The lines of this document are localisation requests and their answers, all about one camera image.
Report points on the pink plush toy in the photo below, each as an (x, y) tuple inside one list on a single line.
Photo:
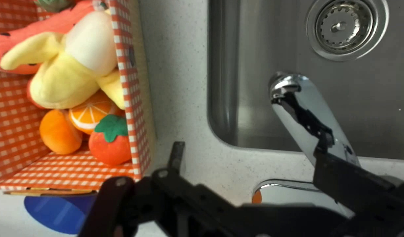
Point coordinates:
[(8, 40)]

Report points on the orange checkered cardboard box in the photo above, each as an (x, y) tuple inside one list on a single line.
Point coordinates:
[(70, 172)]

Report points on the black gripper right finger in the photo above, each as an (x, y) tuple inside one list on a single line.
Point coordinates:
[(364, 197)]

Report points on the red tomato plush toy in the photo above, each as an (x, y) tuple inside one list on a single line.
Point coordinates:
[(110, 146)]

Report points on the stainless steel sink basin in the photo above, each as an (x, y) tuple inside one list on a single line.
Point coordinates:
[(262, 65)]

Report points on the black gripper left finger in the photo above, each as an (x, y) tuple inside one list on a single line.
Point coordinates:
[(157, 201)]

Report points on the yellow banana plush toy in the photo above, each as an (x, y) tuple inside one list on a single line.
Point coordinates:
[(74, 65)]

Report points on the orange mandarin plush toy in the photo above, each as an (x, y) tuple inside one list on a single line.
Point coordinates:
[(58, 131)]

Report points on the metal sink drain strainer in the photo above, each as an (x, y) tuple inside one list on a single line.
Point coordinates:
[(346, 26)]

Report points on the green plush toy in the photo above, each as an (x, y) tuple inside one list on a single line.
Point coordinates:
[(52, 2)]

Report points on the blue plastic disc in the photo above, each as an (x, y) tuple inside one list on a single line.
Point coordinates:
[(57, 212)]

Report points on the orange plastic cup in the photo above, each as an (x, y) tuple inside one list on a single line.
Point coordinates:
[(256, 197)]

